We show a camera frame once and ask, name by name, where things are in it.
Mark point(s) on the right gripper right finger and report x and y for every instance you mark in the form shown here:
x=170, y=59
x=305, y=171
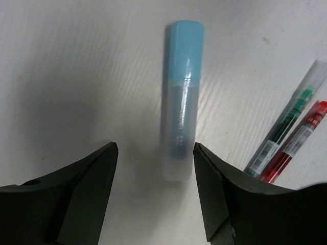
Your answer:
x=239, y=209

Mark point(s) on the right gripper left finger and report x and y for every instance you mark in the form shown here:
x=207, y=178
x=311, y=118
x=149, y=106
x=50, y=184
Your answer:
x=67, y=206

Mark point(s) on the blue highlighter marker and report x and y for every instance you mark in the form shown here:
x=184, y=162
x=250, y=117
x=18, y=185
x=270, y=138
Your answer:
x=184, y=75

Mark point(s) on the red refill pen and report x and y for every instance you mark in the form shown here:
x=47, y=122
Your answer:
x=295, y=141

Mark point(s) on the green refill pen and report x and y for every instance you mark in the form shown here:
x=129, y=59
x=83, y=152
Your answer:
x=306, y=90

